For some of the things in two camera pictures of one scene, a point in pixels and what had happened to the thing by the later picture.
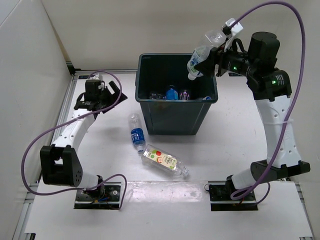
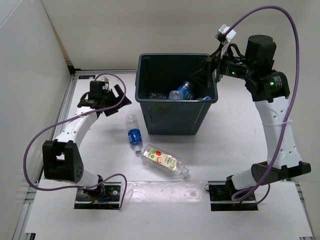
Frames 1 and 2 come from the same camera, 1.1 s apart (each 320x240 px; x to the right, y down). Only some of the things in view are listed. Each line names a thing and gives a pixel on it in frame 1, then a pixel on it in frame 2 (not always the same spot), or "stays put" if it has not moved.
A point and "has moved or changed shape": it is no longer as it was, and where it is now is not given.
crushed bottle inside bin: (183, 95) stays put
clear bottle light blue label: (171, 94) -> (185, 90)
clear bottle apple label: (153, 156) stays put
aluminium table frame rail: (61, 119) stays put
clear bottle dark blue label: (137, 134) has moved or changed shape
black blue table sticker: (83, 77) stays put
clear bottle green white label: (212, 39) -> (176, 95)
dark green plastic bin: (172, 103) stays put
